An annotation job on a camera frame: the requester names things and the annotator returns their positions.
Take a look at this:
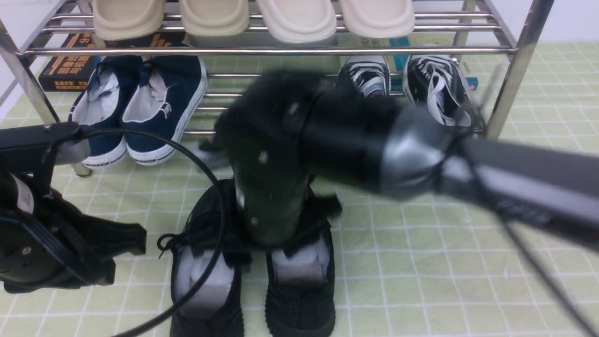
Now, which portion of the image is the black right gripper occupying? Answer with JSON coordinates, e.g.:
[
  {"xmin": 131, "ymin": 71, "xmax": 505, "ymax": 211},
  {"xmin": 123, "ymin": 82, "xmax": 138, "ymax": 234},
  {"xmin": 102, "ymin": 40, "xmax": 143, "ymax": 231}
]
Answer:
[{"xmin": 214, "ymin": 70, "xmax": 327, "ymax": 248}]

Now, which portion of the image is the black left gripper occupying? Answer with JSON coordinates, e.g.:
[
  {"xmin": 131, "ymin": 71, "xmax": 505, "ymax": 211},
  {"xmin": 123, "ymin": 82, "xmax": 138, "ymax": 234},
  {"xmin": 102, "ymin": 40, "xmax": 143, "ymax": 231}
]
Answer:
[{"xmin": 1, "ymin": 172, "xmax": 147, "ymax": 294}]

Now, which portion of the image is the black knit sneaker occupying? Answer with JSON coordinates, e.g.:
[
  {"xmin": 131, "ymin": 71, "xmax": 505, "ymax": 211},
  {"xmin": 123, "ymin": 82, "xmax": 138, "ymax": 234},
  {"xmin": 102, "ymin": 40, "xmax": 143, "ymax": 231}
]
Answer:
[
  {"xmin": 158, "ymin": 179, "xmax": 252, "ymax": 337},
  {"xmin": 265, "ymin": 220, "xmax": 336, "ymax": 337}
]

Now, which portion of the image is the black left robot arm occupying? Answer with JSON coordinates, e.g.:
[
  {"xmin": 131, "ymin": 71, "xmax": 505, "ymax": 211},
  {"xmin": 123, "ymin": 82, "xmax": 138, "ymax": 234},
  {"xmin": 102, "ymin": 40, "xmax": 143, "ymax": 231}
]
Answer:
[{"xmin": 0, "ymin": 122, "xmax": 147, "ymax": 294}]

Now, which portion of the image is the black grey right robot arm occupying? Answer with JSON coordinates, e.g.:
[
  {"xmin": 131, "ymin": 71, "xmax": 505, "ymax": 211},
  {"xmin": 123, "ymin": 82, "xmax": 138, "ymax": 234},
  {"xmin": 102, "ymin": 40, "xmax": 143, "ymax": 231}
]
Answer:
[{"xmin": 214, "ymin": 70, "xmax": 599, "ymax": 251}]

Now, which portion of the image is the silver metal shoe rack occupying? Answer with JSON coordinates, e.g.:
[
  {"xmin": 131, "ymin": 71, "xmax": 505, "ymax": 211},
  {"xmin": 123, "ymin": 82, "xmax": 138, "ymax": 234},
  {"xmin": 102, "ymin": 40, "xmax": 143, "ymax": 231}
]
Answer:
[{"xmin": 0, "ymin": 0, "xmax": 555, "ymax": 178}]

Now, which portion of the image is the cream slipper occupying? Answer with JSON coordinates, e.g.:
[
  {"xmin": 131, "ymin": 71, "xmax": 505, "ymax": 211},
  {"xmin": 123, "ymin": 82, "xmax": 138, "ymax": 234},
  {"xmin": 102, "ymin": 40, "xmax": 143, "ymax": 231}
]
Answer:
[
  {"xmin": 339, "ymin": 0, "xmax": 416, "ymax": 38},
  {"xmin": 256, "ymin": 0, "xmax": 337, "ymax": 44}
]

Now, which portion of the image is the black white canvas sneaker left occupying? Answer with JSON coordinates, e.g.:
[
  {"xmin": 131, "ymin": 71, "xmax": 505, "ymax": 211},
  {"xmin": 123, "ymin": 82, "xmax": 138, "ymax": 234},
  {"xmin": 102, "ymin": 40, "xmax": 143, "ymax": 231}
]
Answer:
[{"xmin": 335, "ymin": 55, "xmax": 391, "ymax": 97}]

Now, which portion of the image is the black white canvas sneaker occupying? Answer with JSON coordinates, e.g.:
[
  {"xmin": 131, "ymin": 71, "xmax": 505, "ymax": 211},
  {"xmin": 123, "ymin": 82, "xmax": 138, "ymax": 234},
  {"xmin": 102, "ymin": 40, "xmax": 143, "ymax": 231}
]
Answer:
[
  {"xmin": 335, "ymin": 55, "xmax": 391, "ymax": 97},
  {"xmin": 402, "ymin": 55, "xmax": 472, "ymax": 127}
]

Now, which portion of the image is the navy canvas shoe right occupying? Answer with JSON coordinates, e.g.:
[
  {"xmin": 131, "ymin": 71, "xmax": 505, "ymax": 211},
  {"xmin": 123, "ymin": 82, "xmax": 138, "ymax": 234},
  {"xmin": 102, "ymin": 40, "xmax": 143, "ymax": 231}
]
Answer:
[{"xmin": 120, "ymin": 55, "xmax": 208, "ymax": 142}]

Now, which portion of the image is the navy canvas shoe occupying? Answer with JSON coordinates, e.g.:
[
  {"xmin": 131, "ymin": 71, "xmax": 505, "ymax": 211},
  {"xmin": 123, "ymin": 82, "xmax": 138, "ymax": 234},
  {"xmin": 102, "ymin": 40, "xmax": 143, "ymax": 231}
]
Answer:
[
  {"xmin": 69, "ymin": 55, "xmax": 143, "ymax": 170},
  {"xmin": 120, "ymin": 55, "xmax": 208, "ymax": 142}
]

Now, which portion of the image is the tan slipper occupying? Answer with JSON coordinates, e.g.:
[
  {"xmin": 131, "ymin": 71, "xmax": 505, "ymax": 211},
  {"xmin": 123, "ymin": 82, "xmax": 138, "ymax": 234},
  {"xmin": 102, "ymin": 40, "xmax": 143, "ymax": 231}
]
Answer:
[
  {"xmin": 92, "ymin": 0, "xmax": 166, "ymax": 41},
  {"xmin": 178, "ymin": 0, "xmax": 249, "ymax": 37}
]

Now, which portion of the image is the navy canvas shoe left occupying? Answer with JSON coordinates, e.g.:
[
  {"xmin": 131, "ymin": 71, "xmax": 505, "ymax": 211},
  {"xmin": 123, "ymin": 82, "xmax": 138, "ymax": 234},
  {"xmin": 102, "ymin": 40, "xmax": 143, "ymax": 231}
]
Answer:
[{"xmin": 69, "ymin": 55, "xmax": 143, "ymax": 170}]

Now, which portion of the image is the cream slipper far right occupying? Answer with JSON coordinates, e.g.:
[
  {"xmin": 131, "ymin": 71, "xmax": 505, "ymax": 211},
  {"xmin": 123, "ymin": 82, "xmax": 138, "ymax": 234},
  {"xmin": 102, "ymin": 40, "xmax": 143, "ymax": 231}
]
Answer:
[{"xmin": 339, "ymin": 0, "xmax": 416, "ymax": 38}]

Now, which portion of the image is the black white canvas sneaker right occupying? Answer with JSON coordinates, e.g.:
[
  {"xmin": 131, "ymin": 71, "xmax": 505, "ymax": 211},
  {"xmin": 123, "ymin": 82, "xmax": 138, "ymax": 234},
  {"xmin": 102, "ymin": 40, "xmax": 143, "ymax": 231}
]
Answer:
[{"xmin": 402, "ymin": 55, "xmax": 472, "ymax": 127}]

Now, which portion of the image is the black orange book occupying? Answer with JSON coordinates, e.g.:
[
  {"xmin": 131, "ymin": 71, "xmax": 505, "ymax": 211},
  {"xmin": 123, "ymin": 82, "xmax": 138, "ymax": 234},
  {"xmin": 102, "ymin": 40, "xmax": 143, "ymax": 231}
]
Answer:
[{"xmin": 38, "ymin": 32, "xmax": 185, "ymax": 92}]

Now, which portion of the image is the tan slipper far left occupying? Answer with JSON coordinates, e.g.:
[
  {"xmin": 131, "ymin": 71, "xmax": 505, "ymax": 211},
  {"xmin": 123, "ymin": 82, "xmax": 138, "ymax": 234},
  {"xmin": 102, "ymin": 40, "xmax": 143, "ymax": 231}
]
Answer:
[{"xmin": 92, "ymin": 0, "xmax": 166, "ymax": 41}]

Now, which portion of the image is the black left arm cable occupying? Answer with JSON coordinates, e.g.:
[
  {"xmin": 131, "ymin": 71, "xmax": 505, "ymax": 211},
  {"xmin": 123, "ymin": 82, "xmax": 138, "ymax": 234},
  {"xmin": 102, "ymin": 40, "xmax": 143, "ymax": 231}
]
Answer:
[{"xmin": 80, "ymin": 128, "xmax": 226, "ymax": 337}]

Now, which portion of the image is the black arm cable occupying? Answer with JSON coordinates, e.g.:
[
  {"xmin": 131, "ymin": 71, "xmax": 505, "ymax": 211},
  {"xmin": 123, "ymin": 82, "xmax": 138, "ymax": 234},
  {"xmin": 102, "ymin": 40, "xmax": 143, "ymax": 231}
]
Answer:
[
  {"xmin": 80, "ymin": 128, "xmax": 226, "ymax": 337},
  {"xmin": 463, "ymin": 66, "xmax": 599, "ymax": 337}
]

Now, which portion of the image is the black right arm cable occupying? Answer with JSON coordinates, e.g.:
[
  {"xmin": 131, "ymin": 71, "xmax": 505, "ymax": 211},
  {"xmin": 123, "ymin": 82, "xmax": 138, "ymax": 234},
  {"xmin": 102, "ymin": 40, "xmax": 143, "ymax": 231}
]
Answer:
[{"xmin": 463, "ymin": 66, "xmax": 599, "ymax": 337}]

